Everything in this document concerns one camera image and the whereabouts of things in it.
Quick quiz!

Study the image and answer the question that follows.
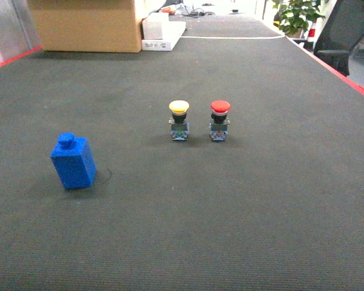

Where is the blue block part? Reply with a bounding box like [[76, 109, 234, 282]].
[[50, 132, 96, 189]]

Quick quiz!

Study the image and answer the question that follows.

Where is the yellow mushroom push button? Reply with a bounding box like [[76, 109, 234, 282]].
[[169, 100, 189, 141]]

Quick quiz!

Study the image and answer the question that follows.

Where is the red mushroom push button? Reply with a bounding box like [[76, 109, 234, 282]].
[[209, 100, 231, 141]]

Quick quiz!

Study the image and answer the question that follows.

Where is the white flat carton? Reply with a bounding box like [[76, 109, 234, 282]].
[[142, 21, 186, 52]]

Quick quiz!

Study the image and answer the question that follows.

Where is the white small box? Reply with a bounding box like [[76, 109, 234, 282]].
[[142, 12, 169, 40]]

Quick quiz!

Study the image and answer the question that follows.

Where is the brown cardboard box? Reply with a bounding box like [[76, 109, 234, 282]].
[[27, 0, 146, 53]]

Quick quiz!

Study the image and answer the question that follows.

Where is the green potted plant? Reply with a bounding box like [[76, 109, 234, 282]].
[[273, 0, 325, 38]]

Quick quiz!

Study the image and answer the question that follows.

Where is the black office chair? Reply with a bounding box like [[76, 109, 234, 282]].
[[313, 0, 364, 76]]

